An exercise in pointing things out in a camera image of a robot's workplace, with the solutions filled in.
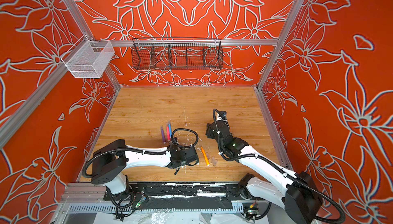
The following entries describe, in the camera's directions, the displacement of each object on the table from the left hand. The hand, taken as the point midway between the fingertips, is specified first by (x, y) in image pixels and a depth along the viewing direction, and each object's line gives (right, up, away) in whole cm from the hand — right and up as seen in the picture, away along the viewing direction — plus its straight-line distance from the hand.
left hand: (185, 160), depth 83 cm
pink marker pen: (-11, +11, +9) cm, 18 cm away
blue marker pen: (-11, +17, +13) cm, 24 cm away
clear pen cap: (+12, +2, +1) cm, 13 cm away
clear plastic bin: (-61, +60, +9) cm, 86 cm away
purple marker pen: (-15, +12, +9) cm, 22 cm away
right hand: (+13, +21, -2) cm, 25 cm away
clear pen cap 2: (+17, 0, -1) cm, 17 cm away
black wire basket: (-7, +65, +16) cm, 68 cm away
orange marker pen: (+11, +3, 0) cm, 11 cm away
